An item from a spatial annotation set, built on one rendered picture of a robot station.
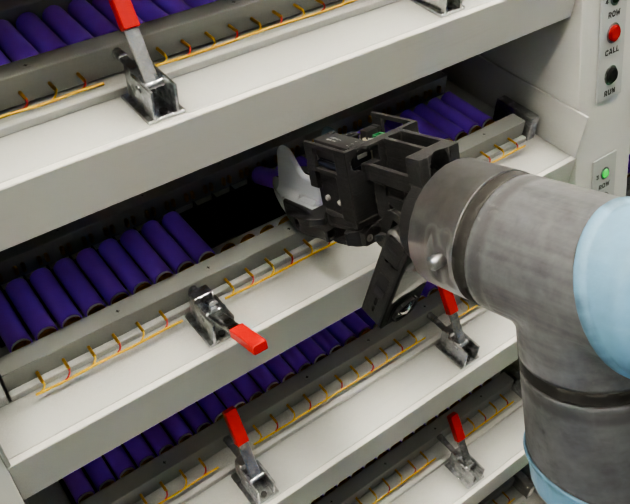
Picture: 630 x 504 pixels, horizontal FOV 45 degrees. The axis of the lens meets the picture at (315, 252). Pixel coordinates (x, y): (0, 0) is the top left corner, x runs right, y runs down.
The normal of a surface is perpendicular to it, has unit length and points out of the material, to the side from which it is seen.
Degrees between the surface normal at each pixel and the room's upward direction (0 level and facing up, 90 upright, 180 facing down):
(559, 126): 90
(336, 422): 16
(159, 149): 106
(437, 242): 90
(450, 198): 38
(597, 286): 60
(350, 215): 90
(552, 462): 91
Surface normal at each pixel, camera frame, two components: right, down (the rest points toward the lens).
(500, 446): 0.02, -0.72
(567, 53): -0.80, 0.40
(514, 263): -0.80, 0.02
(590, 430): -0.31, 0.51
